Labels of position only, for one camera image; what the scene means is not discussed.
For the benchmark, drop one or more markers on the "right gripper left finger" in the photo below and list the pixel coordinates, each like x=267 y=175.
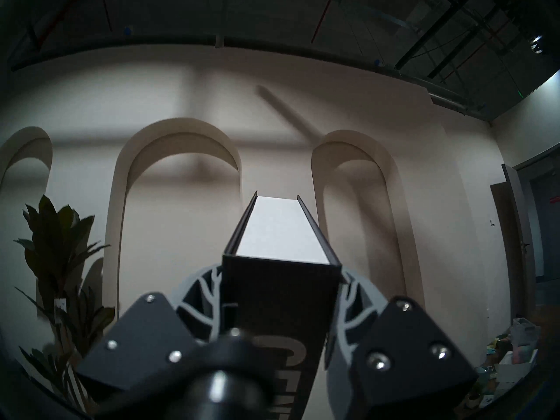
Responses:
x=205 y=301

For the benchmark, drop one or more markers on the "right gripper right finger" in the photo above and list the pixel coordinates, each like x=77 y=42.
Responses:
x=350 y=301

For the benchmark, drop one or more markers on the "black Century book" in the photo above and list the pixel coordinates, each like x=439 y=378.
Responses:
x=280 y=301

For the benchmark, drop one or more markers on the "tall green leafy plant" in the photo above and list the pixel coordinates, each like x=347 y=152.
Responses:
x=57 y=248

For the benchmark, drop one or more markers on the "dark brown door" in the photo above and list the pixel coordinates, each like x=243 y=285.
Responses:
x=514 y=248

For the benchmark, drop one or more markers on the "clear plastic storage box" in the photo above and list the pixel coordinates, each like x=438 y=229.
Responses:
x=525 y=334

